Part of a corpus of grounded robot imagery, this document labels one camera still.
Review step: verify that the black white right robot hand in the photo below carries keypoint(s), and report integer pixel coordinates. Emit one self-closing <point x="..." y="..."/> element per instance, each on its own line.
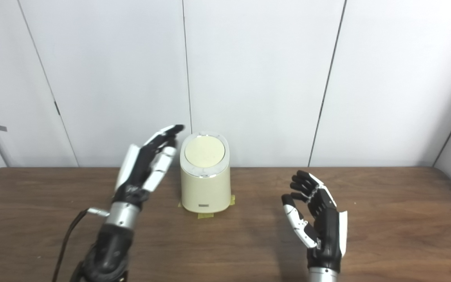
<point x="327" y="231"/>

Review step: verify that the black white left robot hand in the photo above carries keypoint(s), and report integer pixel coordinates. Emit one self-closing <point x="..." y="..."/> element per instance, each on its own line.
<point x="135" y="172"/>

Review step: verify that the cream round bin lid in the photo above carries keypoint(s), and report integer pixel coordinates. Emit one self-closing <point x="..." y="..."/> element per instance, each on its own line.
<point x="204" y="151"/>

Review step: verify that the cream-colored round bin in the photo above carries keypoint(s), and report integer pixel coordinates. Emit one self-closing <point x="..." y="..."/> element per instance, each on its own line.
<point x="206" y="192"/>

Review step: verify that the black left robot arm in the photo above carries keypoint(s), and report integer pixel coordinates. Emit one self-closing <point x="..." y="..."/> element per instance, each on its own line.
<point x="110" y="246"/>

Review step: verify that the wide yellow tape piece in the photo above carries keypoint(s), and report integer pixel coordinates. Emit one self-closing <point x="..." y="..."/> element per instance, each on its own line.
<point x="205" y="215"/>

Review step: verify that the black wall panel hinge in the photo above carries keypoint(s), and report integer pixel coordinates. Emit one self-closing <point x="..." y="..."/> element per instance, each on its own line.
<point x="56" y="108"/>

